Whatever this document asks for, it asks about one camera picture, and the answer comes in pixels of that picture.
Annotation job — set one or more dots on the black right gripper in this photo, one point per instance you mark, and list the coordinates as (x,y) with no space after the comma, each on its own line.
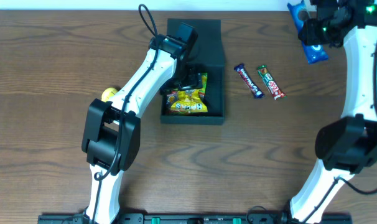
(308,32)

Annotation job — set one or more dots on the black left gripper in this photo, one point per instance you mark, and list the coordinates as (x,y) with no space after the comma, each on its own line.
(189,81)

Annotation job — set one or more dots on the yellow Hacks candy bag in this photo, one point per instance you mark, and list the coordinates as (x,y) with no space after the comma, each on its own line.
(188,102)

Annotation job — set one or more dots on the blue Oreo cookie pack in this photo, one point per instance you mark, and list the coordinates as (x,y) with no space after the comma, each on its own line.
(299,13)

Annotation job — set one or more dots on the yellow Mentos gum bottle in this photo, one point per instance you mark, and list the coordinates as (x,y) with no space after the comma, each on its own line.
(108,94)

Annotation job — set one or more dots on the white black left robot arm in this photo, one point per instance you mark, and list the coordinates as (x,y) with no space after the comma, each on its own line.
(112,132)

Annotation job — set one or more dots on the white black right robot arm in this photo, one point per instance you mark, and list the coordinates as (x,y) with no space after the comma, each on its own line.
(343,148)

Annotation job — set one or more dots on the dark green open box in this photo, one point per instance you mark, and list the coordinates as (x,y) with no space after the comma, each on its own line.
(208,57)

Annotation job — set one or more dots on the purple Dairy Milk bar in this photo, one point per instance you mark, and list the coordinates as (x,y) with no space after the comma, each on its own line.
(255,90)

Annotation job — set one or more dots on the green red KitKat Milo bar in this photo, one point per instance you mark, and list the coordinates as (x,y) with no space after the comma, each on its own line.
(270,82)

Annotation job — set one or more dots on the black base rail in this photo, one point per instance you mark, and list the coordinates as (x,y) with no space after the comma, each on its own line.
(138,218)

